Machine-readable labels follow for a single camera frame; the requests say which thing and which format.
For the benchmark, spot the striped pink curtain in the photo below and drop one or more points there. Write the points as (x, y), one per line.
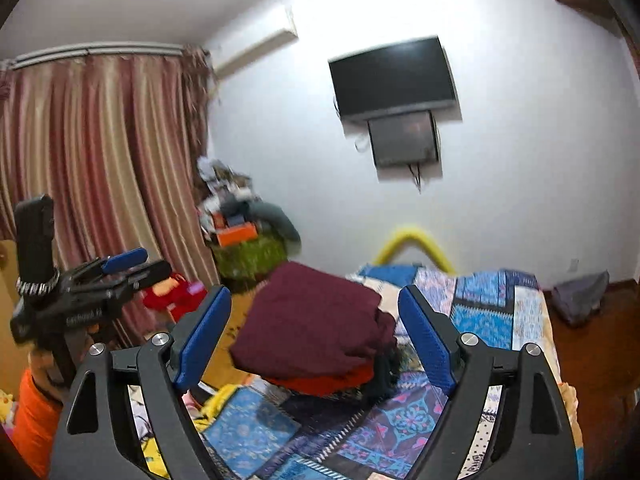
(100, 170)

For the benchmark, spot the blue patchwork blanket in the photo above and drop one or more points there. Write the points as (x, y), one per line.
(500, 305)

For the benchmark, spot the white air conditioner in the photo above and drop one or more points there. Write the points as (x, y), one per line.
(255, 45)

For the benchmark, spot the curtain rail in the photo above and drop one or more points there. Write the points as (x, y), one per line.
(90, 52)

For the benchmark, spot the green patterned cloth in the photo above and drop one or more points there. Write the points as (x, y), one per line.
(250, 262)

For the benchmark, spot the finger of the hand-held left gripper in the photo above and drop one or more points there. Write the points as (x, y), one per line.
(152, 275)
(125, 260)

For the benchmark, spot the grey pillow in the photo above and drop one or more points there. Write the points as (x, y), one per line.
(280, 220)

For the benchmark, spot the orange box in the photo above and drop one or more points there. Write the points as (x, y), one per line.
(237, 235)

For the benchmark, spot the person's left forearm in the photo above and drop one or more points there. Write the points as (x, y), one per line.
(35, 425)

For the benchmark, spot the person's left hand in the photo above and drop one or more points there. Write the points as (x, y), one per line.
(42, 375)

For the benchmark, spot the grey bag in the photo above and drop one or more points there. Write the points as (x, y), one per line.
(580, 300)

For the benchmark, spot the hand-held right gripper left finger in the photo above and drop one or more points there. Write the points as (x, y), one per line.
(205, 335)

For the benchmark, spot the black wall television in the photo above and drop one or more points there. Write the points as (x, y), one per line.
(392, 77)

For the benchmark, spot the red garment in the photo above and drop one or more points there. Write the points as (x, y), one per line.
(325, 385)

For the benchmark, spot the maroon shirt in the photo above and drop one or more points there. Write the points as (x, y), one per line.
(315, 320)

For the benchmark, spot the red plush toy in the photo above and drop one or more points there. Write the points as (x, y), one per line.
(172, 297)

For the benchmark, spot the dark clothes pile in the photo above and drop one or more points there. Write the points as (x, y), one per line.
(390, 370)

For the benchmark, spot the pile of clutter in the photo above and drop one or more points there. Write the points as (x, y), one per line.
(220, 185)

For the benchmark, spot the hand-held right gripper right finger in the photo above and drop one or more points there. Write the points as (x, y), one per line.
(425, 335)

